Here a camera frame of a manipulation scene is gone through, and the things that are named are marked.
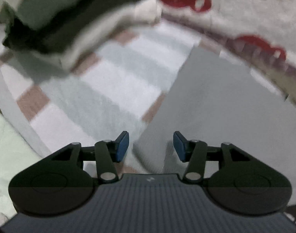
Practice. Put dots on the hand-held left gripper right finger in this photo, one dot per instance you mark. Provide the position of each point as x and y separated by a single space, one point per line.
179 148

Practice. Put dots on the grey knit shirt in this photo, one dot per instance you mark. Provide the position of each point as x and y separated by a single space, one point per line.
211 102

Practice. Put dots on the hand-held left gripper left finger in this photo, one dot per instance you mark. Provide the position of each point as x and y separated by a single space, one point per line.
122 148

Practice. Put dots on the light green blanket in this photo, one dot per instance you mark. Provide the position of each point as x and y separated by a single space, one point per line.
9 150

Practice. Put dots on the stack of folded clothes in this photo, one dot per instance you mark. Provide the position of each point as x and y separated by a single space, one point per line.
53 36

